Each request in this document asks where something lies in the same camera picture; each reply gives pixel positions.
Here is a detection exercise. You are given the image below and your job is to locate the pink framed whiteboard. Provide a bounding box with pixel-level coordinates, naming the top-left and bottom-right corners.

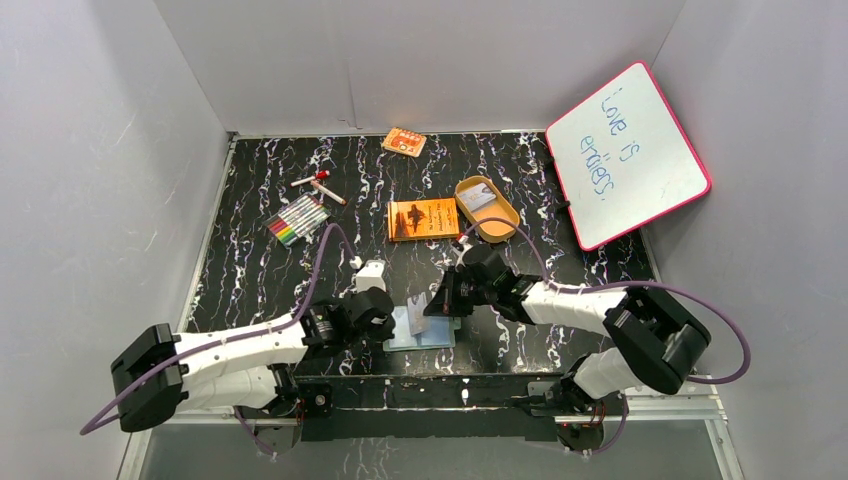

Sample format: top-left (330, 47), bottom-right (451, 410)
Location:
top-left (545, 61), bottom-right (712, 251)

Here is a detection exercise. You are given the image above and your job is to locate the white card in tray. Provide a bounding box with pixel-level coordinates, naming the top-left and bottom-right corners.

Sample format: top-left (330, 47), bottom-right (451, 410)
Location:
top-left (459, 183), bottom-right (497, 212)

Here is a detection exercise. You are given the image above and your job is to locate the white marker red cap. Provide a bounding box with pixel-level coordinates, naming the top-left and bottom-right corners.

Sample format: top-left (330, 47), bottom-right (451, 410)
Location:
top-left (290, 170), bottom-right (330, 188)

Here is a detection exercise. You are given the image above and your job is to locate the white marker orange cap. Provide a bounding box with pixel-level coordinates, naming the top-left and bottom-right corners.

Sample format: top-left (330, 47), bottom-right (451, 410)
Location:
top-left (310, 180), bottom-right (347, 205)

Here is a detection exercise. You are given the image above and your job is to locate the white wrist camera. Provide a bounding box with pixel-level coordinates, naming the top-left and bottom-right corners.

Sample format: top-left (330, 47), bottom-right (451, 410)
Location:
top-left (349, 256), bottom-right (387, 293)
top-left (451, 235), bottom-right (472, 267)

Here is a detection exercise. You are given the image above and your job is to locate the mint green card holder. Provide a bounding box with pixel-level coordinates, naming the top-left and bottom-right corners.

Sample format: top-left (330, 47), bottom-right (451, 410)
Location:
top-left (383, 316), bottom-right (461, 352)

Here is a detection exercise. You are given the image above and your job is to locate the clear case of markers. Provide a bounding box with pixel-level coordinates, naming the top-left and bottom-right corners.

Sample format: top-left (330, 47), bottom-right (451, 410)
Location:
top-left (264, 194), bottom-right (330, 247)

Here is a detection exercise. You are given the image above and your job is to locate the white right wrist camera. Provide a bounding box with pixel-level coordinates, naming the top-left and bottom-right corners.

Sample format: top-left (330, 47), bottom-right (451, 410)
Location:
top-left (451, 235), bottom-right (472, 267)

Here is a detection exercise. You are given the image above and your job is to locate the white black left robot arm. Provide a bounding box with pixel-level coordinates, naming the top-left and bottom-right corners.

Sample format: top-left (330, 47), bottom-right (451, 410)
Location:
top-left (110, 287), bottom-right (394, 433)

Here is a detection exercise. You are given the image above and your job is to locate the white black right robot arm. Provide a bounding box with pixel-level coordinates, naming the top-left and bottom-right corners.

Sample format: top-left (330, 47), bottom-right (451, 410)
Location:
top-left (423, 245), bottom-right (711, 414)

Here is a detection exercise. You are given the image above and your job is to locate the tan oval tray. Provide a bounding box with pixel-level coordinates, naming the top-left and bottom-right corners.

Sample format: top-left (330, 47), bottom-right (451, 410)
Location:
top-left (454, 175), bottom-right (520, 244)

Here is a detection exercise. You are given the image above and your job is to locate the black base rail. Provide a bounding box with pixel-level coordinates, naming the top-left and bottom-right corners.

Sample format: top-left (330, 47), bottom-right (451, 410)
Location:
top-left (231, 374), bottom-right (631, 458)

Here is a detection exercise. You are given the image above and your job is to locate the small orange card box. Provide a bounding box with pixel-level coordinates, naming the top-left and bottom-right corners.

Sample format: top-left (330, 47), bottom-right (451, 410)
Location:
top-left (381, 127), bottom-right (427, 158)

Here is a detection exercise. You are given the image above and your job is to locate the orange Huckleberry Finn book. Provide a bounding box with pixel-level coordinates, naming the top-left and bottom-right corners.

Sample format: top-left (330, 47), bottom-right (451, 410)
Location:
top-left (387, 198), bottom-right (460, 242)

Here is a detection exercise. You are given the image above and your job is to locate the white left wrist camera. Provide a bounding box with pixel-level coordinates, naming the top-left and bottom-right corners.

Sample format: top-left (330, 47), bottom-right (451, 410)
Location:
top-left (349, 256), bottom-right (387, 293)

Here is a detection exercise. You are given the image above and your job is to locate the white VIP credit card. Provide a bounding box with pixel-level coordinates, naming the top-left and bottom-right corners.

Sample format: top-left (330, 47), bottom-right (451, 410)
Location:
top-left (406, 292), bottom-right (431, 336)

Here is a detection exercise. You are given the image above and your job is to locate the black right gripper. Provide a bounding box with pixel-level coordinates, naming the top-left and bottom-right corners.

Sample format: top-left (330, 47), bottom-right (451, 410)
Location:
top-left (424, 266), bottom-right (496, 317)

